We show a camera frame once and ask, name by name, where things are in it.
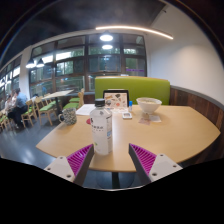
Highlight white bowl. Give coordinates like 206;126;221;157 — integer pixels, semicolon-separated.
135;96;163;115

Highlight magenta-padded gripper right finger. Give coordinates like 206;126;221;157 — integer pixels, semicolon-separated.
128;143;183;186

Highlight speckled ceramic mug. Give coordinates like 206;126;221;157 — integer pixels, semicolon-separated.
58;107;78;126

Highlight black tablet with sticker case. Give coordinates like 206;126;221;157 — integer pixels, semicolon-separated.
102;89;130;112

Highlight group of green-seated wooden chairs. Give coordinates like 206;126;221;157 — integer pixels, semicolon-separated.
0;88;86;131

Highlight light wooden dining table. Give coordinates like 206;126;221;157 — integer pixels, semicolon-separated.
41;89;75;114

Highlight small white rectangular device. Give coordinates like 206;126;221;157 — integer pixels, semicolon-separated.
121;111;133;120

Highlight long linear ceiling light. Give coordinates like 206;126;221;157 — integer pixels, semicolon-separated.
95;25;174;40

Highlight white paper sheets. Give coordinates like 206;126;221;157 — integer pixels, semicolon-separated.
75;103;98;117

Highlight clear water bottle black cap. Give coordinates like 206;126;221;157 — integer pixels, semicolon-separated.
89;98;114;157

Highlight clear plastic packet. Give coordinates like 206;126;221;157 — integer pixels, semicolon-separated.
148;114;162;123

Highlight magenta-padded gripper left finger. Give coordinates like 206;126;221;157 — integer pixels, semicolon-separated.
44;143;95;187

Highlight small reddish packet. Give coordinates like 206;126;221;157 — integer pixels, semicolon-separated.
138;113;151;126

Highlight round ceiling light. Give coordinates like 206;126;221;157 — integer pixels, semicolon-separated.
99;33;114;42

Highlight person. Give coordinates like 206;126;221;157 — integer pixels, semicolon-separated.
8;87;29;129
3;93;16;111

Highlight green upholstered bench backrest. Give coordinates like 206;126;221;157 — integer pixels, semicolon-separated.
94;75;171;106

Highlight dark pendant lamp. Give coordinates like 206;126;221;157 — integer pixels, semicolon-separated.
35;57;46;69
25;58;37;69

